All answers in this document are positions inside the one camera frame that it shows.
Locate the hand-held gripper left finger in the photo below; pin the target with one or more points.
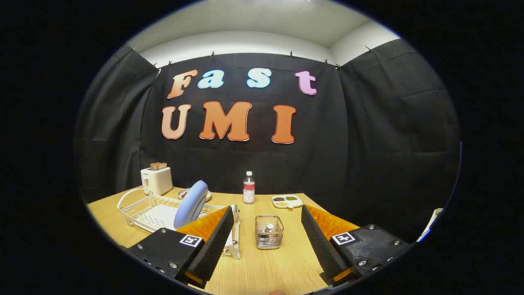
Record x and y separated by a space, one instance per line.
213 246

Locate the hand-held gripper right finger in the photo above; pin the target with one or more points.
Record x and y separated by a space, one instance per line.
323 246

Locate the blue plate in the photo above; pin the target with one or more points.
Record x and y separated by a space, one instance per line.
192 200

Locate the white divided dish with beans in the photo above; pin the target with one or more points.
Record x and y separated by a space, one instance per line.
287 201

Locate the small beige plate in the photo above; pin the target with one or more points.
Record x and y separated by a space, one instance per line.
180 191

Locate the clear plastic bottle red label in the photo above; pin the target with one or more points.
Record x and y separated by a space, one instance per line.
249 190

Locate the white toaster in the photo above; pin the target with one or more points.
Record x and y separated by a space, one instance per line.
157 182

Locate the toasted bread slice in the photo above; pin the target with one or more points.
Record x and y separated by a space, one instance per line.
158 166

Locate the black backdrop cloth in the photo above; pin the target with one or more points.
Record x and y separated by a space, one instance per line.
348 143

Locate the white flat panel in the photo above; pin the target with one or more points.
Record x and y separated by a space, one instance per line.
430 224

